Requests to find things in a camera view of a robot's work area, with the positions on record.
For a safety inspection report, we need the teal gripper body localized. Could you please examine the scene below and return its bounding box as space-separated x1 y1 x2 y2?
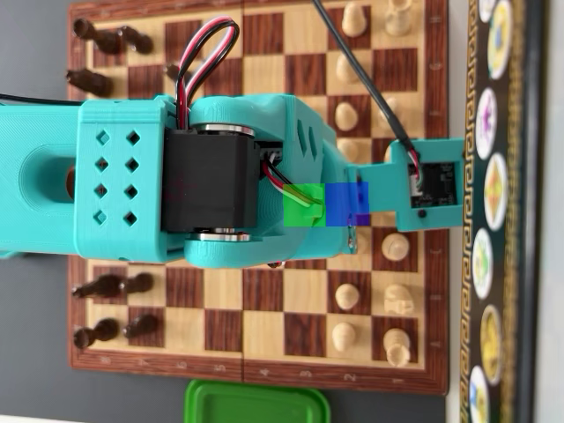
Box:
308 127 357 261

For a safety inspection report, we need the white wooden bishop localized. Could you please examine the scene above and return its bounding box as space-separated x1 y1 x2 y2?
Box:
377 97 404 133
381 232 410 261

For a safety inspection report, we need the white wooden knight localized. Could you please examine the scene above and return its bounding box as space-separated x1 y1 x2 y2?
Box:
383 284 415 316

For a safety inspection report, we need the wooden chessboard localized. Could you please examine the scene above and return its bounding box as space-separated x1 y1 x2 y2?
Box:
65 0 451 397

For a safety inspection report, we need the white wooden rook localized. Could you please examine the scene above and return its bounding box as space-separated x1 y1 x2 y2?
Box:
383 0 413 37
382 328 412 368

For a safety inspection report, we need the black board with round pictures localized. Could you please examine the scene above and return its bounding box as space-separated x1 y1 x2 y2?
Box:
459 0 541 423

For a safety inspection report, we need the green plastic lid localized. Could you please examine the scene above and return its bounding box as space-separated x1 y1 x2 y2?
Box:
183 378 331 423

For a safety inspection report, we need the dark brown wooden pawn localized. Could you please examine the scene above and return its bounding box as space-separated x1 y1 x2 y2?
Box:
118 25 155 54
122 314 160 339
163 63 186 85
119 271 155 294

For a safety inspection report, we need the dark brown wooden knight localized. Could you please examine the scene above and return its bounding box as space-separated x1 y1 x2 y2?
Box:
65 69 114 97
71 273 122 299

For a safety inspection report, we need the dark brown wooden rook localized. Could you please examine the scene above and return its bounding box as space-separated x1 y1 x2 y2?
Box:
72 317 121 349
72 18 122 56

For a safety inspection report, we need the dark grey table mat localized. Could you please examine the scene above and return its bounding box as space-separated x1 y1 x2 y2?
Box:
0 0 449 423

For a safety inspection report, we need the red white black servo cable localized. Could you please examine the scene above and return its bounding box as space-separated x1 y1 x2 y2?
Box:
262 158 325 208
174 16 241 130

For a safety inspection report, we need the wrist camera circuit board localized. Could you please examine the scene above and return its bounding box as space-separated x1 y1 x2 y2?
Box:
409 161 459 208

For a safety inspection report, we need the black camera cable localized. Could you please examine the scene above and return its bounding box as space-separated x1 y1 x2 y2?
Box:
311 0 425 193

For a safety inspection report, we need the thin black cable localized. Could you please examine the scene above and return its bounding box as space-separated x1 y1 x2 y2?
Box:
0 92 85 106

